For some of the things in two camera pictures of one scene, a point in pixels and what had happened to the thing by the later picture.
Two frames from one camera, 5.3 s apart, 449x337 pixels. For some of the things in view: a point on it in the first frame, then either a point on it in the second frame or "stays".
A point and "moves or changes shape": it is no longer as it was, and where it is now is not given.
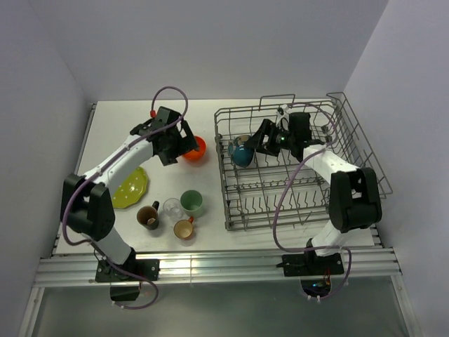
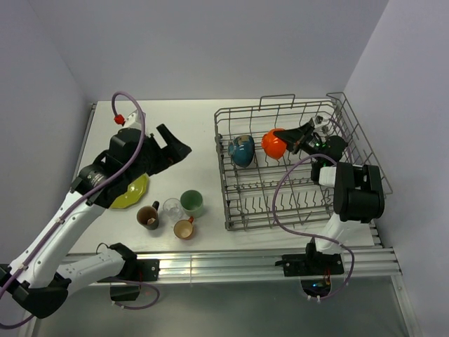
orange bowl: [194, 156] moves or changes shape
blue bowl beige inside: [241, 156] stays
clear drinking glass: [173, 208] stays
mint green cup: [191, 201] stays
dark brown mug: [148, 216] stays
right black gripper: [268, 128] -> [296, 137]
